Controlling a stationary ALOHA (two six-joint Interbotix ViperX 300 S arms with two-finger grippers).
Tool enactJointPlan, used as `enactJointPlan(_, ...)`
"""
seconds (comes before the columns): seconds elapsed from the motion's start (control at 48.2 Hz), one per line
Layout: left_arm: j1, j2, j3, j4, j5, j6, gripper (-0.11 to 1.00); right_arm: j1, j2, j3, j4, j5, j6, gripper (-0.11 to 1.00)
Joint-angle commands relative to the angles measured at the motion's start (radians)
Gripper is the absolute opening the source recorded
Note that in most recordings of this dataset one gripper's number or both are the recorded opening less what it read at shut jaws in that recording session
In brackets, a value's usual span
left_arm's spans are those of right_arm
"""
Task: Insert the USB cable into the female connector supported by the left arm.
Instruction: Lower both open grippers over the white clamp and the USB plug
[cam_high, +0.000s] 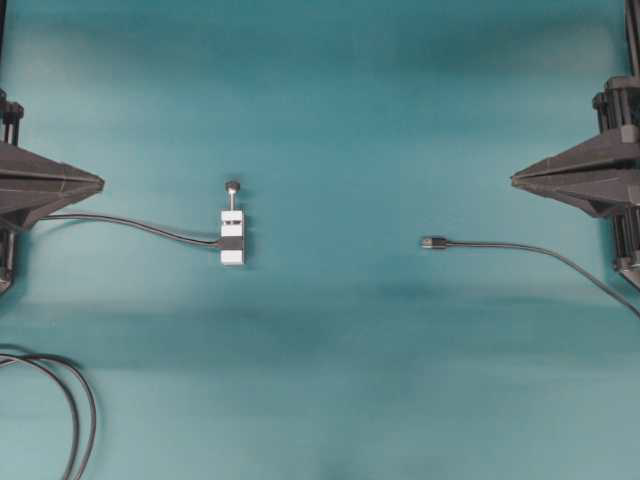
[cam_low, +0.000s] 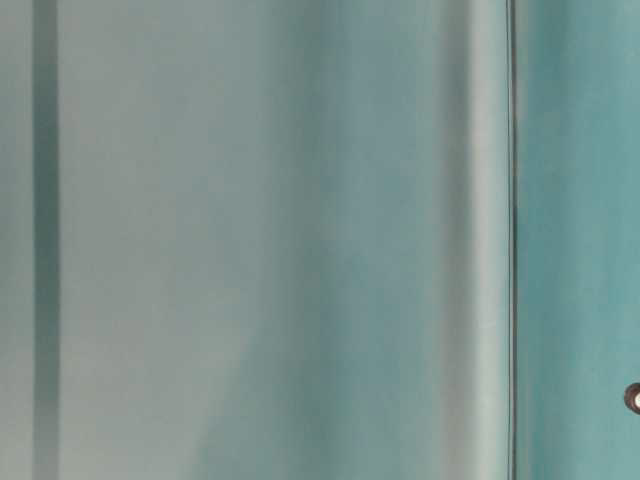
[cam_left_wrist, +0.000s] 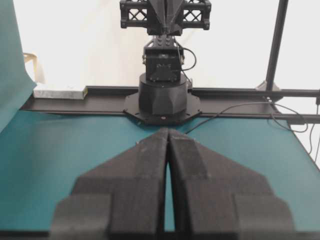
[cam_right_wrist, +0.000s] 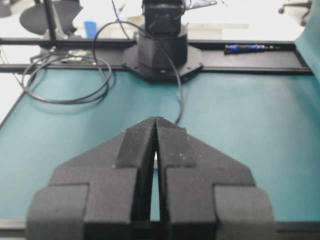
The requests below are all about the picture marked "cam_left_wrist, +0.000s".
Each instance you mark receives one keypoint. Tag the teal backdrop sheet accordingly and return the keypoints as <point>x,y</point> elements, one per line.
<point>15,84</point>

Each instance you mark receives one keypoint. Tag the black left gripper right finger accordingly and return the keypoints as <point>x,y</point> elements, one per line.
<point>216,198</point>

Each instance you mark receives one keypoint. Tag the black aluminium frame rail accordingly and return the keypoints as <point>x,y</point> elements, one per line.
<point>224,102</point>

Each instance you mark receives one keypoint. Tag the black vertical frame post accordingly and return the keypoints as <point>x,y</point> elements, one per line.
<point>276,43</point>

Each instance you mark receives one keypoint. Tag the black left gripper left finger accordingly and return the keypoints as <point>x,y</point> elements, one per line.
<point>120,199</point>

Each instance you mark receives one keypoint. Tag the white rectangular box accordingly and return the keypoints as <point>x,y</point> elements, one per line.
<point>67,92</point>

